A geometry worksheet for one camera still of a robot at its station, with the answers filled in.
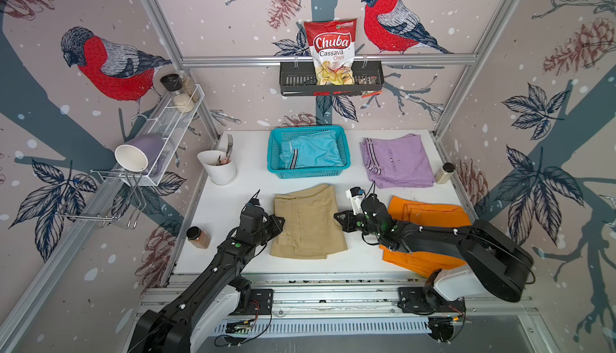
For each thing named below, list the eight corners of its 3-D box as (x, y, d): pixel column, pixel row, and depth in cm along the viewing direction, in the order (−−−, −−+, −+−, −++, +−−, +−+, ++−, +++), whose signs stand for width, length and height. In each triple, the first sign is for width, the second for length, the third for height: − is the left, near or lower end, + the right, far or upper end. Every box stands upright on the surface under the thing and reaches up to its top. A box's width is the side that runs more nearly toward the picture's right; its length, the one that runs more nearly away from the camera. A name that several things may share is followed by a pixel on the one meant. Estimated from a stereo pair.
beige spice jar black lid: (437, 184, 102) (446, 172, 95) (433, 174, 105) (441, 162, 99) (448, 184, 102) (458, 172, 95) (444, 174, 105) (453, 162, 99)
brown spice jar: (195, 249, 86) (183, 239, 79) (199, 236, 89) (188, 226, 81) (208, 249, 86) (198, 239, 78) (212, 236, 89) (202, 226, 81)
